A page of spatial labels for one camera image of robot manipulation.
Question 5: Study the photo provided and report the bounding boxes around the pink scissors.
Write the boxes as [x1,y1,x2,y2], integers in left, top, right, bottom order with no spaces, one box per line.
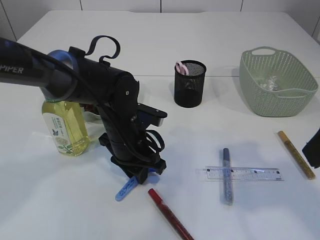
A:
[175,61,189,76]

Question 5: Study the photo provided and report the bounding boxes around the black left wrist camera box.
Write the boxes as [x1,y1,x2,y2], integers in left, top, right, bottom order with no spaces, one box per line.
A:
[137,103,168,129]

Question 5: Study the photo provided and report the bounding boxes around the blue scissors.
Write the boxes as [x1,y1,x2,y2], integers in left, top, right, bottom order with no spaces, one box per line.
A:
[115,168,160,202]

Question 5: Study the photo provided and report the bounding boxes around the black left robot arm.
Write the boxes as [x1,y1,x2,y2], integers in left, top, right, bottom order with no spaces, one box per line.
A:
[0,36,167,184]

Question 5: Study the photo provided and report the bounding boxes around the green wavy glass plate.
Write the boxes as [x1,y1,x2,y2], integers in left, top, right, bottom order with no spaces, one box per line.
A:
[82,105,102,124]

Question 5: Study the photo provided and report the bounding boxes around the red glitter pen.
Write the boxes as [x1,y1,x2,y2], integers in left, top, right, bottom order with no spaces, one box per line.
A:
[148,188,194,240]

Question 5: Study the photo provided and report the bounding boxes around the black mesh pen holder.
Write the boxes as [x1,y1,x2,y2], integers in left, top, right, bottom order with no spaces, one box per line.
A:
[174,60,207,108]

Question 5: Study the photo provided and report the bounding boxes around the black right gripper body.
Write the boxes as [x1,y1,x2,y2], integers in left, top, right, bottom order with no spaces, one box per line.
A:
[302,130,320,168]

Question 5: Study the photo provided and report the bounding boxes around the silver glitter pen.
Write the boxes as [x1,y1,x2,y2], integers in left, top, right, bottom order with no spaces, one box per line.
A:
[222,148,234,206]

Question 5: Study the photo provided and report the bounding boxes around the green woven plastic basket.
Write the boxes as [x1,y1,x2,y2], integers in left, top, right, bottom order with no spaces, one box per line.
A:
[239,46,319,118]

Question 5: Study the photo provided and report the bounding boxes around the gold glitter pen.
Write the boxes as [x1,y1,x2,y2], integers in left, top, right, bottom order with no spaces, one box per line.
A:
[277,130,316,180]

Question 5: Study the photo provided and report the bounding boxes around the clear plastic ruler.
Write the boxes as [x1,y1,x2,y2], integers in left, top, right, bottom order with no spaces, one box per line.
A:
[196,166,284,182]

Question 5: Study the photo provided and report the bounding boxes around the purple artificial grape bunch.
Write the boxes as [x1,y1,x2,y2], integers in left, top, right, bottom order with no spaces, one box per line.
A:
[83,104,97,113]

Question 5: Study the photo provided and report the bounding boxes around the clear plastic sheet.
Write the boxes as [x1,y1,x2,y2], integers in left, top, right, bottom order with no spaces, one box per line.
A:
[259,76,280,92]

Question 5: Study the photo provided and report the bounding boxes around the yellow tea bottle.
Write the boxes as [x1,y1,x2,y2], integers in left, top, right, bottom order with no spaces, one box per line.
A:
[41,100,90,157]

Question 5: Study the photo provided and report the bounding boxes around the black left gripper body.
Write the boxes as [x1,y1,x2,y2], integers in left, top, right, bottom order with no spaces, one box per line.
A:
[98,104,165,168]

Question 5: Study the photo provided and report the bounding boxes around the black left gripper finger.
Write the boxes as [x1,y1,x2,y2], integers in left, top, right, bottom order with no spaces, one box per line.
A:
[120,165,149,185]
[149,158,167,175]

